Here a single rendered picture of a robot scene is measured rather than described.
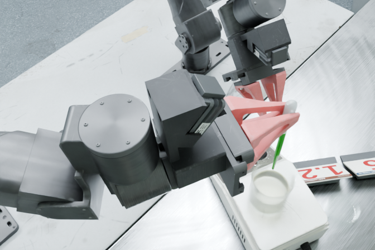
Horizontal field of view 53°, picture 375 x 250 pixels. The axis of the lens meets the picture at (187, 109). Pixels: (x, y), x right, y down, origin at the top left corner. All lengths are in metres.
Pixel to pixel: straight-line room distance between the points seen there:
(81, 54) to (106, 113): 0.68
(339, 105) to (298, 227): 0.33
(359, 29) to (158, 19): 0.51
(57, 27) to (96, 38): 1.54
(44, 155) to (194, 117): 0.16
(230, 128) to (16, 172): 0.20
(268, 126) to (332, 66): 0.56
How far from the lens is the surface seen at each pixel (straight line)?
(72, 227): 0.74
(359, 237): 0.74
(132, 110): 0.30
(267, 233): 0.61
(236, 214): 0.64
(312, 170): 0.74
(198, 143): 0.35
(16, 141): 0.39
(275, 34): 0.54
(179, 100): 0.29
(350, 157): 0.79
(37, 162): 0.38
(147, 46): 0.95
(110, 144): 0.29
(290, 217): 0.62
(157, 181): 0.36
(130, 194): 0.36
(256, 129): 0.37
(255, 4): 0.55
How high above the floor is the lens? 1.57
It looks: 55 degrees down
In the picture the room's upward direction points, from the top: 6 degrees counter-clockwise
